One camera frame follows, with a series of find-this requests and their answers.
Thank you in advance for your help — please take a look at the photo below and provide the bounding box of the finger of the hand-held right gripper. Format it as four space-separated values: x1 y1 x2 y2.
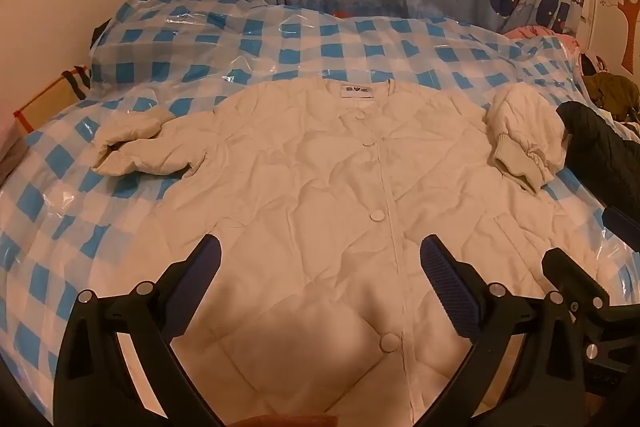
602 206 640 254
541 248 640 350

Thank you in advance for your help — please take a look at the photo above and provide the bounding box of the white quilted jacket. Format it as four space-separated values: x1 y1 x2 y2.
91 78 608 427

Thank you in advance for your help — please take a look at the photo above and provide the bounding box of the black garment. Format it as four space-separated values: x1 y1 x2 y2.
556 101 640 233

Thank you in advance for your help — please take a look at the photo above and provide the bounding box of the pink cloth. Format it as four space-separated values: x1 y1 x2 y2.
502 25 581 48

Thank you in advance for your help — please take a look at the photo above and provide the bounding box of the black and white plush toy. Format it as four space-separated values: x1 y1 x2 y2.
580 54 609 76

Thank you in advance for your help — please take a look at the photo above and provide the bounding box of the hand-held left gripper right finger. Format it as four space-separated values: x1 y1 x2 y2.
419 234 588 427

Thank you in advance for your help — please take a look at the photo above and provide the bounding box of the red tree wall sticker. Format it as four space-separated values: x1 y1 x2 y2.
606 0 640 72

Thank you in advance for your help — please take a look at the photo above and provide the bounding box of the olive green garment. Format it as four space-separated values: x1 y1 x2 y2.
582 74 640 120

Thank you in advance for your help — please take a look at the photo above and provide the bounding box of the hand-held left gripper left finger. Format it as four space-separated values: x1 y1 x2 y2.
52 234 226 427

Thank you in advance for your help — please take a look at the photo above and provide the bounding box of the bamboo mat red trim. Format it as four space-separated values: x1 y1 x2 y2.
12 66 93 132

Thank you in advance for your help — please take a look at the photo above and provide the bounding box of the blue checkered plastic bed cover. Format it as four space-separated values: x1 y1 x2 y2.
0 0 640 413

